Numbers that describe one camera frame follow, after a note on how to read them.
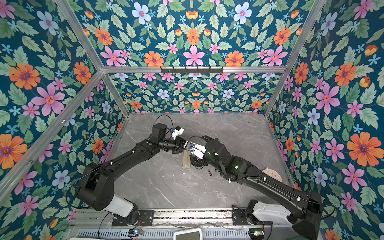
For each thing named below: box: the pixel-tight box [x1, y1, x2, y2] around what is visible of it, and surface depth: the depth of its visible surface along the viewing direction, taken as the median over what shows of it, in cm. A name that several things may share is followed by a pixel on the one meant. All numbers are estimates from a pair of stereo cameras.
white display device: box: [173, 228, 203, 240], surface depth 68 cm
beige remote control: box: [182, 150, 192, 169], surface depth 75 cm
